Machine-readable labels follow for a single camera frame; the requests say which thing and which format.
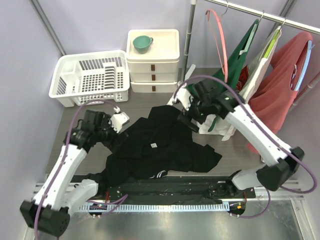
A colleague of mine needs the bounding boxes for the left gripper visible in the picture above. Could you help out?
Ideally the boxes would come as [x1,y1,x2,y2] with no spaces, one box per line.
[95,114,128,153]

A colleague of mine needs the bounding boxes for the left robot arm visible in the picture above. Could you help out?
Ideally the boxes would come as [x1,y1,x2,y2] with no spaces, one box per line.
[19,107,130,238]

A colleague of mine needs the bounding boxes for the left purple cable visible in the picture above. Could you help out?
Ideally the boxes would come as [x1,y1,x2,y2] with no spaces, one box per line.
[33,99,130,240]

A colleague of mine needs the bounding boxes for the black t shirt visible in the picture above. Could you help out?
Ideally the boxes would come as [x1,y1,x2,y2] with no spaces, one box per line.
[101,105,222,187]

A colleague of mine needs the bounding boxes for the light blue hanger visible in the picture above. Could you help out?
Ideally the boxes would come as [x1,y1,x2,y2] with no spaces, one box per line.
[290,40,314,91]

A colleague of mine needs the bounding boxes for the green cup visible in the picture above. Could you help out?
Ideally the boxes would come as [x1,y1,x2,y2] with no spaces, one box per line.
[132,35,154,54]

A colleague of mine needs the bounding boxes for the white drawer unit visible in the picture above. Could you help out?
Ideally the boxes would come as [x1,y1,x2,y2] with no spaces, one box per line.
[126,29,180,94]

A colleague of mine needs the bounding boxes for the white t shirt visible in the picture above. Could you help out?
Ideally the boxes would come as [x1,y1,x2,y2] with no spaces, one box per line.
[197,30,278,141]

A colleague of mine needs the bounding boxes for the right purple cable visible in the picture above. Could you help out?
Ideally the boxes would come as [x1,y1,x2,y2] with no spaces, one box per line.
[173,75,316,220]

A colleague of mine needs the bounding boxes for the pink hanger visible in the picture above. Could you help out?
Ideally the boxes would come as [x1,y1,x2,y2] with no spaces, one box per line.
[205,8,229,83]

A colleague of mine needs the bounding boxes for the purple cable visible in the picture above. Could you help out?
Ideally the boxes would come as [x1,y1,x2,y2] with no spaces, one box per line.
[173,75,316,220]
[33,99,130,240]

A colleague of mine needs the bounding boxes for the salmon pink t shirt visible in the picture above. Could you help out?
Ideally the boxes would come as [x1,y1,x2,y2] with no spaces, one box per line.
[246,31,315,155]

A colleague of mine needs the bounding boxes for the white cable duct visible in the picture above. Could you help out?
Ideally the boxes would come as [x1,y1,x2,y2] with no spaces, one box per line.
[77,202,230,213]

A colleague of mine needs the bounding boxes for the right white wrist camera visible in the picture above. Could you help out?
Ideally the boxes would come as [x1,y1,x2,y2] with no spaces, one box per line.
[171,87,194,111]

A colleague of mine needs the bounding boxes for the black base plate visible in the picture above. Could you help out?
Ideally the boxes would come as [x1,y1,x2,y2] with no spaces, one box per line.
[69,174,256,205]

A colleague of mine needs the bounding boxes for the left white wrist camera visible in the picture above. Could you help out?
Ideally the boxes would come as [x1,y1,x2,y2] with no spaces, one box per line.
[110,106,130,134]

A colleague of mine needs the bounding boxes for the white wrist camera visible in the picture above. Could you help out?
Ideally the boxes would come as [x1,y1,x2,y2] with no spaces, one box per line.
[110,106,130,134]
[171,87,194,111]

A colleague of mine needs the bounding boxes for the lime green hanger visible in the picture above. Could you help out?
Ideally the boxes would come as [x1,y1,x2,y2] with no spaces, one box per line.
[263,23,284,59]

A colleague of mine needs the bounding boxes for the white plastic basket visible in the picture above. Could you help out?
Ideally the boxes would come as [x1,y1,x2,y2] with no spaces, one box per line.
[48,50,130,108]

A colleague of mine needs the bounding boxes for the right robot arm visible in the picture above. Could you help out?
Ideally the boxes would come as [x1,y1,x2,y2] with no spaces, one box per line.
[172,77,305,198]

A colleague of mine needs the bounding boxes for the green t shirt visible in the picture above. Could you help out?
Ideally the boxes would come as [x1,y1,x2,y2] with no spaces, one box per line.
[187,19,261,132]

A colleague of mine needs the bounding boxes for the metal clothes rack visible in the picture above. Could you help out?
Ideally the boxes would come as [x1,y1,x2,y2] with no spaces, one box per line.
[179,0,320,108]

